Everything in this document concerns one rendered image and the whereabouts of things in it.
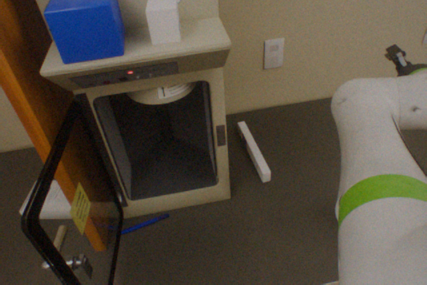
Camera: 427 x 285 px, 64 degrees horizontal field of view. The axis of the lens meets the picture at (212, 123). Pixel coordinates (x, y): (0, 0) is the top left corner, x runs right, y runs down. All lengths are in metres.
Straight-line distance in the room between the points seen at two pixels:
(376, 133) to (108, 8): 0.43
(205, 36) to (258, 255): 0.59
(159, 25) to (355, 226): 0.42
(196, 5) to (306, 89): 0.84
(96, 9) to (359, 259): 0.47
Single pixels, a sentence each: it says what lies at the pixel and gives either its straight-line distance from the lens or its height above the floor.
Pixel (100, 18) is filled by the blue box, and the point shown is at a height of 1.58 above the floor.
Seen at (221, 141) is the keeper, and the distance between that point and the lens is 0.88.
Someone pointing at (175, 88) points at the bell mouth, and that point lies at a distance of 0.80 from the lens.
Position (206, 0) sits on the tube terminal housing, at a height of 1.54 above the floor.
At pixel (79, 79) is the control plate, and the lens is 0.66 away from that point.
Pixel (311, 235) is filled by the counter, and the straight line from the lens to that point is 1.01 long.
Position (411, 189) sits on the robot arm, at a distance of 0.41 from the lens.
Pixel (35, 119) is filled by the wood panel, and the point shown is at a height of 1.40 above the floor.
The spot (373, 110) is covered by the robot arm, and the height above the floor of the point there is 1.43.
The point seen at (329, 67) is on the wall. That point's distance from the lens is 1.42.
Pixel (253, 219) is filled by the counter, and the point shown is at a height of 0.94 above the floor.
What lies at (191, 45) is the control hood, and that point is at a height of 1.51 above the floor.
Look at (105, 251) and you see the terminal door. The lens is 0.88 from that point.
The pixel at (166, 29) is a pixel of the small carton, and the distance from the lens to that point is 0.61.
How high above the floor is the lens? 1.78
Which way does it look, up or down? 40 degrees down
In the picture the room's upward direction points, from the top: 5 degrees counter-clockwise
